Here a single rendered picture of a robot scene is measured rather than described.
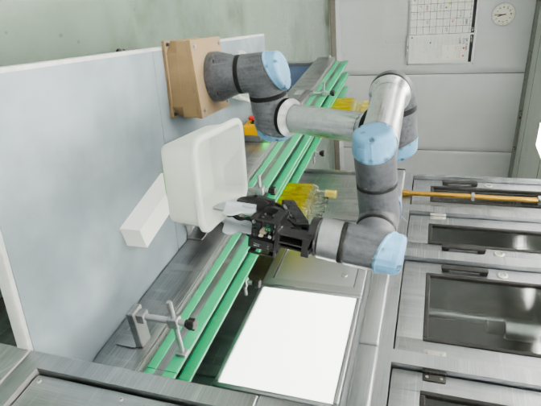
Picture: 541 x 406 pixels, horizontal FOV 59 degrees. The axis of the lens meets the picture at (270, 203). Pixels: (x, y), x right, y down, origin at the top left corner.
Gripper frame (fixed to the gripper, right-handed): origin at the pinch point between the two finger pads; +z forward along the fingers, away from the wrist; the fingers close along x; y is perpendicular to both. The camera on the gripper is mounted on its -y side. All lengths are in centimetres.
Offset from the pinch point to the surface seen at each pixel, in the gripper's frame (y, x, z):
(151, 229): -19.6, 20.9, 27.7
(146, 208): -22.5, 16.5, 31.0
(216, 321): -23, 48, 10
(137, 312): -1.1, 32.4, 20.7
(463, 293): -67, 46, -58
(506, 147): -691, 156, -167
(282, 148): -103, 21, 17
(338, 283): -58, 48, -19
